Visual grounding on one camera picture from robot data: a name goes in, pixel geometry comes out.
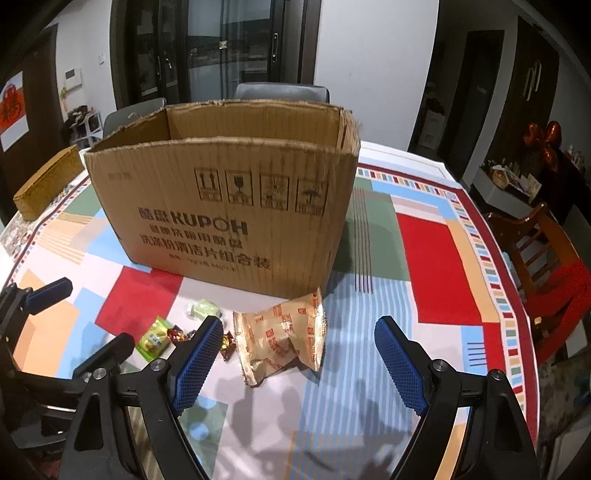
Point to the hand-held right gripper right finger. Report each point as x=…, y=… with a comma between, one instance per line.
x=399, y=364

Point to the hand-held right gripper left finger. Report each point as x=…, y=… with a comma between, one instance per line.
x=194, y=364

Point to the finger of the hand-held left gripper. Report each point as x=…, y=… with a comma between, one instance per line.
x=46, y=295
x=106, y=353

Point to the tan pastry packet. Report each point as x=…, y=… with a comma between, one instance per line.
x=277, y=341

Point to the brown cardboard box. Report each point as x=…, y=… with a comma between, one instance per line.
x=221, y=221

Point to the red foil candy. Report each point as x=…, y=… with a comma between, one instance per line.
x=178, y=334
x=226, y=346

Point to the yellow green snack packet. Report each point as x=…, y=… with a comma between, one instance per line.
x=154, y=341

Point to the pale green wrapped candy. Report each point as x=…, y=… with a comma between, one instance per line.
x=205, y=308

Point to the colourful patterned tablecloth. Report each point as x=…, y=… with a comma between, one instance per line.
x=429, y=258

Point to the woven straw lidded box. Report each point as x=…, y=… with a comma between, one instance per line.
x=46, y=182

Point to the white shoe shelf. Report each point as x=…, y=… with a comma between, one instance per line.
x=83, y=127

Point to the red cloth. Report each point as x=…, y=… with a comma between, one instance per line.
x=563, y=295

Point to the dark wooden door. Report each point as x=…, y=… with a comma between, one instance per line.
x=41, y=115

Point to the brown wooden chair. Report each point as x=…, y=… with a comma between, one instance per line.
x=540, y=249

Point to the red and white door poster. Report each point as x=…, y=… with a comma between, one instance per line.
x=14, y=110

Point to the white low cabinet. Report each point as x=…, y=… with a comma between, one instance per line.
x=498, y=196

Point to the grey chair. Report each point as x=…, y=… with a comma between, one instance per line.
x=134, y=115
x=281, y=92

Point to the white bag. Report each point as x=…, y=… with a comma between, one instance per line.
x=433, y=131

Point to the red foil balloon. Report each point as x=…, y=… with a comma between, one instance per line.
x=545, y=143

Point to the dark wooden wardrobe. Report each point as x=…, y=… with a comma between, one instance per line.
x=521, y=110

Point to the dark framed glass doors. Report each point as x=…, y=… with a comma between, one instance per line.
x=207, y=46

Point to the white wall intercom panel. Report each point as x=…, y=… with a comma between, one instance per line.
x=73, y=78

